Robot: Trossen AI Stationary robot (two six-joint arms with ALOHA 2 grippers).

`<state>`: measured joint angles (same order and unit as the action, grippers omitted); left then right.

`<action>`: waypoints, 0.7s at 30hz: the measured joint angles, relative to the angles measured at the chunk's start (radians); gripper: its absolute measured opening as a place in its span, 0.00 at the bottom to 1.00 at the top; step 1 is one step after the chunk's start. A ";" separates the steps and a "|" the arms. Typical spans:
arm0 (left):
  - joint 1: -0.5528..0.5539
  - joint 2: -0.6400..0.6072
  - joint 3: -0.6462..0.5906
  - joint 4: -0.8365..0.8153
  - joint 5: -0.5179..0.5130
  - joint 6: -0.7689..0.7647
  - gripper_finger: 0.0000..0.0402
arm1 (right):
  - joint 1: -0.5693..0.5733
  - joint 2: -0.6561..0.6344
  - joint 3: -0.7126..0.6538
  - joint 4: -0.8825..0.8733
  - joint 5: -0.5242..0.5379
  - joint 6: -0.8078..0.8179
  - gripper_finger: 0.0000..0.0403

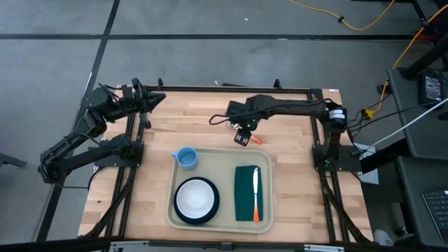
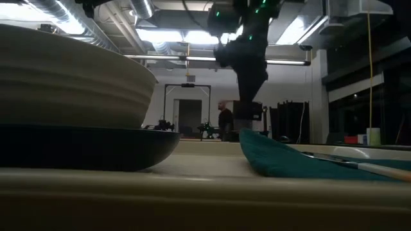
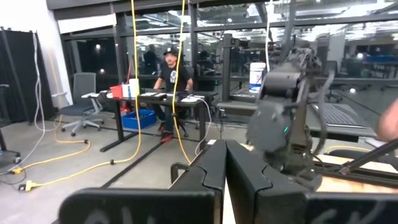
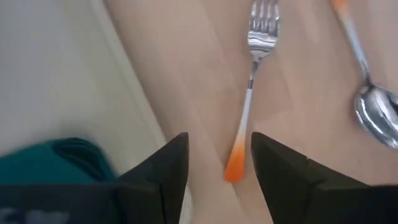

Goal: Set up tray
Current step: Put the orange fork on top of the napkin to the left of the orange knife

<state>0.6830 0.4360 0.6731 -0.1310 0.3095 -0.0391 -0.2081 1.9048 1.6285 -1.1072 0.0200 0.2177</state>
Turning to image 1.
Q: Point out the black power supply unit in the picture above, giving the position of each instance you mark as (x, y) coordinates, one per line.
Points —
(431, 89)

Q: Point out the beige plastic tray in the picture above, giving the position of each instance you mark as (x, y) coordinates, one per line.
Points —
(224, 168)

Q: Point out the blue plastic mug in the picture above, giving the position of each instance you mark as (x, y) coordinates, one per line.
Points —
(187, 158)

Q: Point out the white paper sheet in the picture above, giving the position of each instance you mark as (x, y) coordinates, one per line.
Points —
(369, 175)

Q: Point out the small white object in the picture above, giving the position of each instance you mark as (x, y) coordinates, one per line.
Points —
(383, 238)

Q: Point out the silver aluminium extrusion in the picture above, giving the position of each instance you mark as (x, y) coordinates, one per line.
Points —
(127, 246)
(323, 248)

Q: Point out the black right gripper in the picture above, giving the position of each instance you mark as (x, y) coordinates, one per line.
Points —
(255, 110)

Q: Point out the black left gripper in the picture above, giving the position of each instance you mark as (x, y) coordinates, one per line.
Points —
(131, 101)

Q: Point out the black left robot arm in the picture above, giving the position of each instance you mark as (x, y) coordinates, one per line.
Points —
(70, 139)

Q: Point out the black aluminium table frame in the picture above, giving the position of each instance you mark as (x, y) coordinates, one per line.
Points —
(210, 89)

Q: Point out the black laptop keyboard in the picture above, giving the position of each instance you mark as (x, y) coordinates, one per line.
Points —
(437, 213)

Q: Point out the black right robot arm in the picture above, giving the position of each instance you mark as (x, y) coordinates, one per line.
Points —
(297, 106)

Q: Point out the white bowl with dark rim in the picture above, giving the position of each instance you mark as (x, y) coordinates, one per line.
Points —
(216, 210)

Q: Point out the grey desk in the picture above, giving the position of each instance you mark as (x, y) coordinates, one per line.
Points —
(413, 140)
(413, 210)

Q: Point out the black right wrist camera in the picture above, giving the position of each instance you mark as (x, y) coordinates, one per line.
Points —
(235, 111)

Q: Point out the dark green cloth napkin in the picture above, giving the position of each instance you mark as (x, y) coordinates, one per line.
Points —
(243, 192)

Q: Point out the small black camera box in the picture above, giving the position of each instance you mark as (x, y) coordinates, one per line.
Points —
(227, 246)

